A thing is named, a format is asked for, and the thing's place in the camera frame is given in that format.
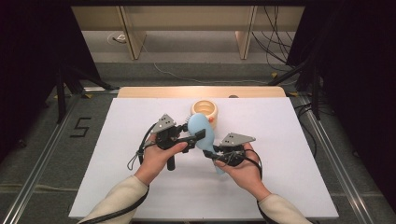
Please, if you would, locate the metal floor rail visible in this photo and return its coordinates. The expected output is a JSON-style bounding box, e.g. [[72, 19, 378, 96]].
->
[[293, 94, 376, 224], [0, 92, 82, 224]]

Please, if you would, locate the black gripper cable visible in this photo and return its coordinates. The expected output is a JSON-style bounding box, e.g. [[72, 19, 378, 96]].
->
[[244, 148, 275, 224], [78, 122, 157, 224]]

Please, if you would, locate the cream wooden cup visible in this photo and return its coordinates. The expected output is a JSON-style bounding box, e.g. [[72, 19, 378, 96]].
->
[[190, 99, 219, 130]]

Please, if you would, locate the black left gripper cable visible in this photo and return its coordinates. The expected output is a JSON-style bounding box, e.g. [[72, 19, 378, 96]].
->
[[78, 122, 157, 224]]

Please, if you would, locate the white board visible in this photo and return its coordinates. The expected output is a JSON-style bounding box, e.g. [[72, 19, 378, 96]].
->
[[68, 97, 340, 220]]

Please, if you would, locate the grey left gripper wrist strap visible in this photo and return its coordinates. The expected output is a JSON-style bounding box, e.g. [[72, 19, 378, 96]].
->
[[126, 141, 157, 172]]

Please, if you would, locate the bundle of black cables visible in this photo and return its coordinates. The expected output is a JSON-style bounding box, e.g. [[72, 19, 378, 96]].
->
[[251, 5, 297, 72]]

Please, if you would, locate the person's left hand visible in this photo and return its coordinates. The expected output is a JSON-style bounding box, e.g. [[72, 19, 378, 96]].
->
[[134, 133, 190, 186]]

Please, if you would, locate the black metal stand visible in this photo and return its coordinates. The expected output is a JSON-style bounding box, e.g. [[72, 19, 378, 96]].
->
[[267, 55, 322, 121], [55, 62, 120, 125]]

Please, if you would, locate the person's right hand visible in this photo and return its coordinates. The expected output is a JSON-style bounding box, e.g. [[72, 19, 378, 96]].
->
[[215, 142, 272, 202]]

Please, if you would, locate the black floor cable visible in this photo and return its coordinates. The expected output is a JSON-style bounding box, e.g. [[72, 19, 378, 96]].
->
[[293, 102, 318, 159]]

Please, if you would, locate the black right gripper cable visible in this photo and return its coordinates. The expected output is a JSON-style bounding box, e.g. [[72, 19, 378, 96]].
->
[[244, 148, 275, 224]]

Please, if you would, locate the dark curtain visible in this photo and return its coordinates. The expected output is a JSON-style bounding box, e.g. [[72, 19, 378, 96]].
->
[[0, 0, 102, 162], [286, 0, 396, 213]]

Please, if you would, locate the beige desk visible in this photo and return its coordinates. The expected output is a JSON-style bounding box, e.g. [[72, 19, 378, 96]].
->
[[70, 5, 305, 61]]

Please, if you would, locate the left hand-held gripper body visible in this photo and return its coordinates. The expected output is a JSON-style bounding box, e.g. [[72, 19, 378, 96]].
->
[[150, 113, 188, 172]]

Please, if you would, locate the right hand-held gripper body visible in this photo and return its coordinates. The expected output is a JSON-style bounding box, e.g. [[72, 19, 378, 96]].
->
[[218, 133, 257, 168]]

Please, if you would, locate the round floor outlet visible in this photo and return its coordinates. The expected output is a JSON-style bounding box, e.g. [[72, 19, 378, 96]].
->
[[106, 31, 128, 46]]

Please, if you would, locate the wooden table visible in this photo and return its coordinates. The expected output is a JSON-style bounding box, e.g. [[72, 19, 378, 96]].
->
[[117, 86, 288, 99]]

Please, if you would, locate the light blue hairbrush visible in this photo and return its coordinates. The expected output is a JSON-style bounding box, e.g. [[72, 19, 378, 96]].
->
[[186, 112, 226, 176]]

